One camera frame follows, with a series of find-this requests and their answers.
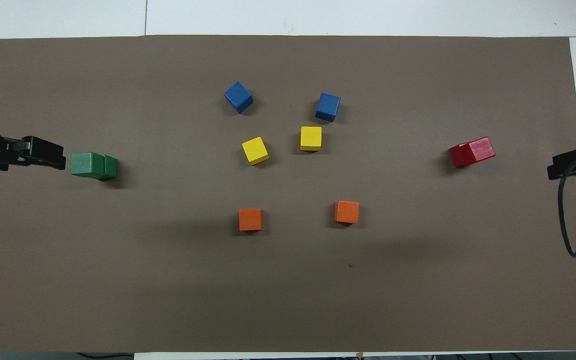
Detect brown table mat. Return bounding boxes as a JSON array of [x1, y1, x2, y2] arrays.
[[0, 34, 576, 353]]

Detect blue wooden cube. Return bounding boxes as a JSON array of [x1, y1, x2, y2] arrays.
[[315, 92, 342, 123], [223, 81, 254, 115]]

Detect orange wooden cube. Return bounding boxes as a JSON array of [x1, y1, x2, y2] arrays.
[[238, 208, 263, 232], [334, 200, 360, 225]]

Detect yellow wooden cube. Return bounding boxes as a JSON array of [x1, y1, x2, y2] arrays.
[[300, 125, 323, 152], [241, 136, 270, 166]]

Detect green wooden cube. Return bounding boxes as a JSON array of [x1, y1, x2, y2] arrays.
[[71, 152, 106, 179], [99, 155, 118, 182]]

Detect red wooden cube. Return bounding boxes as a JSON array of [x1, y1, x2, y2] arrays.
[[449, 143, 471, 169], [460, 136, 496, 165]]

